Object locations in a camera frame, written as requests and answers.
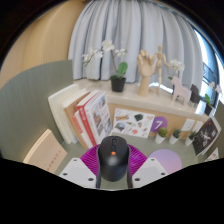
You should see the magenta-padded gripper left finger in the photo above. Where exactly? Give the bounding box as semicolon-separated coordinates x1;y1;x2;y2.
59;144;103;189

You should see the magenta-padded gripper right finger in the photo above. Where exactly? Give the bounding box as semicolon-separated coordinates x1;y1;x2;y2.
126;144;169;189

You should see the black computer mouse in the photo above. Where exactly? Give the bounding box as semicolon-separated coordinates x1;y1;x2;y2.
96;135;131;183

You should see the purple mouse pad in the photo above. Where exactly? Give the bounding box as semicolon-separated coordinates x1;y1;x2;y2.
148;148;183;175

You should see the beige hardcover book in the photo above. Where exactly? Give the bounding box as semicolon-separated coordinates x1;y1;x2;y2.
22;128;68;174

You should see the purple round number sign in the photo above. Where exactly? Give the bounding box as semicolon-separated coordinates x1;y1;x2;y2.
149;115;169;134

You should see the red and white book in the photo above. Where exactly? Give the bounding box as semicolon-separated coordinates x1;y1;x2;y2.
72;90;101;149

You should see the white illustrated sticker card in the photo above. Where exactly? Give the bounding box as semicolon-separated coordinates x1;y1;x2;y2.
111;107;156;139

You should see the tan cover book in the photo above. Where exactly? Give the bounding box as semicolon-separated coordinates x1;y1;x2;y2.
63;91;93;149

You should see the thick white book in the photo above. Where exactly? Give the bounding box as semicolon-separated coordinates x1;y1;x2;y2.
47;83;81;145

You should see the black cover book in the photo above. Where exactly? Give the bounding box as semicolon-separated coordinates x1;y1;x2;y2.
192;117;221;157

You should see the light wooden desk shelf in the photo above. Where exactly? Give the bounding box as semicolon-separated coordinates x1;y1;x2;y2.
73;79;209;138

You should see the green desk partition panel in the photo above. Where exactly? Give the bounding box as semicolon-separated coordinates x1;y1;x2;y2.
0;59;74;163

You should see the white orchid in black pot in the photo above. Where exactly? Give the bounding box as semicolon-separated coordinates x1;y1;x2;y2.
202;81;223;117
167;59;186;83
81;39;129;93

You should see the pink horse figure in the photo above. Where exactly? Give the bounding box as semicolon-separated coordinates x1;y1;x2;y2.
170;77;193;107

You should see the wooden hand model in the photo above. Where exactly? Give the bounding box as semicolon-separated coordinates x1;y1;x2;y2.
136;49;157;97

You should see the wooden artist mannequin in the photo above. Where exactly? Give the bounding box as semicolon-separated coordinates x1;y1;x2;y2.
152;44;173;88

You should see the grey curtain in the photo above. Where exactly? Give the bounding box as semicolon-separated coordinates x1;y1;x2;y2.
68;0;204;91

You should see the white wall socket plate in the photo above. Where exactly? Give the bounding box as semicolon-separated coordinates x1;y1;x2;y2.
180;118;196;132
193;120;204;133

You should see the window with dark frame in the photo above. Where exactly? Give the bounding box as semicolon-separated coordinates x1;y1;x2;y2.
193;29;224;104

